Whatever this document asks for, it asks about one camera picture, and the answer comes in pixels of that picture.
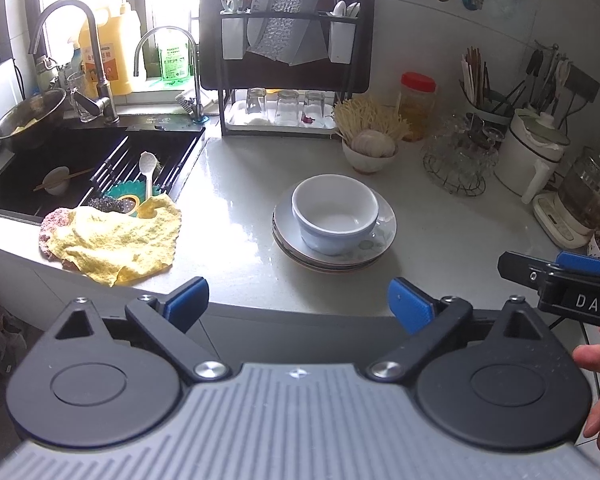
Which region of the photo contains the pink cloth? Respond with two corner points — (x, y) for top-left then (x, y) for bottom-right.
(39, 207), (81, 268)

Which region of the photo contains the wire rack of glass cups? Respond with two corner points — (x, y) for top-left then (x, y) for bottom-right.
(422, 112), (501, 196)

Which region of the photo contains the white plastic bag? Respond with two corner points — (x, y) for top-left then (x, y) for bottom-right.
(0, 290), (28, 376)

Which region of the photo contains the yellow cloth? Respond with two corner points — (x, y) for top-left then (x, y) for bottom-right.
(45, 192), (182, 287)

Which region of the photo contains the dark grey faucet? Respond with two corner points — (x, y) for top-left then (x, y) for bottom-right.
(27, 0), (121, 126)

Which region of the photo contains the black wall utensil rack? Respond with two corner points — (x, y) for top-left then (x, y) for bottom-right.
(522, 42), (600, 111)

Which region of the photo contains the white ceramic bowl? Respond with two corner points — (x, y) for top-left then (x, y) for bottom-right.
(292, 174), (380, 242)

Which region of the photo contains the small white bowl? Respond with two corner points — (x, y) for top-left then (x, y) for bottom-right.
(341, 140), (400, 175)

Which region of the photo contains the steel basin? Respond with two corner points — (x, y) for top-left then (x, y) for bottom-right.
(0, 87), (67, 153)

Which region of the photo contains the red-lidded jar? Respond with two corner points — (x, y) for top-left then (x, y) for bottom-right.
(399, 72), (437, 142)

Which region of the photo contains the green bottle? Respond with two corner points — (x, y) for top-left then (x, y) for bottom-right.
(157, 27), (188, 86)

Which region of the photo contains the steel wool scrubber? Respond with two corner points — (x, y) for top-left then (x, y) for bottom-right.
(87, 196), (126, 213)

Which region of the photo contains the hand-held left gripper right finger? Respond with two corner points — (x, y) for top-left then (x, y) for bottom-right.
(365, 277), (557, 381)

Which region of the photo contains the spray bottle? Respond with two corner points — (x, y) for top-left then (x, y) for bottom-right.
(35, 52), (63, 93)

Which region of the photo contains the white utensil holder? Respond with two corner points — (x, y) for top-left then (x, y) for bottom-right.
(328, 22), (353, 64)
(221, 17), (248, 59)

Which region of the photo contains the glass kettle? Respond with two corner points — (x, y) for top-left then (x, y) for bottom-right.
(560, 145), (600, 231)

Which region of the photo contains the wooden chopstick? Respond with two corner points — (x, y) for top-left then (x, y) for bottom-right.
(34, 167), (95, 192)

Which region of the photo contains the cream kettle base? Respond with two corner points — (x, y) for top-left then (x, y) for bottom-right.
(532, 192), (600, 250)

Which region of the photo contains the dark cutting board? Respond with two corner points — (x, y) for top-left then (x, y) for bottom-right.
(200, 0), (376, 93)

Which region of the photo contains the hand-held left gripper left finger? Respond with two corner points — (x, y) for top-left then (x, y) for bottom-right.
(40, 276), (231, 382)

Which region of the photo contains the white electric pot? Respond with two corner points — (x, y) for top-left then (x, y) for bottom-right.
(494, 107), (572, 205)

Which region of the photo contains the dried noodle bundle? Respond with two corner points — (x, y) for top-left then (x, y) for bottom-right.
(332, 97), (412, 143)

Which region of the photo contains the roll-up drying rack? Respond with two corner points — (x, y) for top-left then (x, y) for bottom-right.
(87, 132), (201, 201)

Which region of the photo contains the chrome faucet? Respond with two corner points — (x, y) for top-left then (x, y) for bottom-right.
(132, 26), (208, 123)

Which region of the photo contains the black sink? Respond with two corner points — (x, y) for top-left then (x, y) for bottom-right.
(0, 122), (206, 223)

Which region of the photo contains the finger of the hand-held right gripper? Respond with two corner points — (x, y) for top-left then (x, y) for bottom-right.
(555, 251), (600, 276)
(497, 251), (561, 291)

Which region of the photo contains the hammered steel board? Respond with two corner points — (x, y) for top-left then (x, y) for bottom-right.
(245, 0), (326, 66)

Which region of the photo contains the garlic bulb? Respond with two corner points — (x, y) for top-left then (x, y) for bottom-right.
(352, 130), (397, 158)

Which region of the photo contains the white drain tray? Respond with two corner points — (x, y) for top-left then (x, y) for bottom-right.
(227, 100), (341, 131)

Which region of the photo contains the teal scalloped dish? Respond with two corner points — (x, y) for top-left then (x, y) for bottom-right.
(102, 180), (156, 218)

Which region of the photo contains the glass tumbler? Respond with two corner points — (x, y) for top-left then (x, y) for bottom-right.
(67, 72), (101, 123)

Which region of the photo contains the drinking glass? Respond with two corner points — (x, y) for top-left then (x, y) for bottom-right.
(245, 87), (268, 118)
(276, 90), (301, 123)
(302, 91), (326, 120)

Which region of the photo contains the green chopstick holder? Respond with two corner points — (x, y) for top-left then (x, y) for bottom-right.
(462, 87), (518, 123)

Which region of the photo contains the black dish rack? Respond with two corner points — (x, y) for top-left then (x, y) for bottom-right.
(200, 0), (376, 138)

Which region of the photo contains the small grey bowl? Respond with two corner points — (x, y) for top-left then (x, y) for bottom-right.
(44, 166), (71, 196)

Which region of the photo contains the white rice paddle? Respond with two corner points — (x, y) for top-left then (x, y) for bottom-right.
(139, 152), (158, 200)

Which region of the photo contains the yellow detergent bottle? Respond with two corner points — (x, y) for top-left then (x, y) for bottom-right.
(80, 0), (142, 96)

